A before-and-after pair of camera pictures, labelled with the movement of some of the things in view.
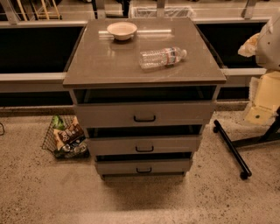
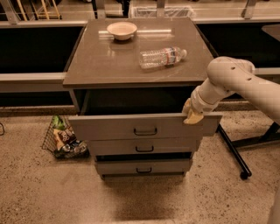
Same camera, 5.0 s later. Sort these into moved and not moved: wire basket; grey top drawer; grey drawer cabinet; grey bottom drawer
Moved: grey top drawer
Not moved: wire basket; grey bottom drawer; grey drawer cabinet
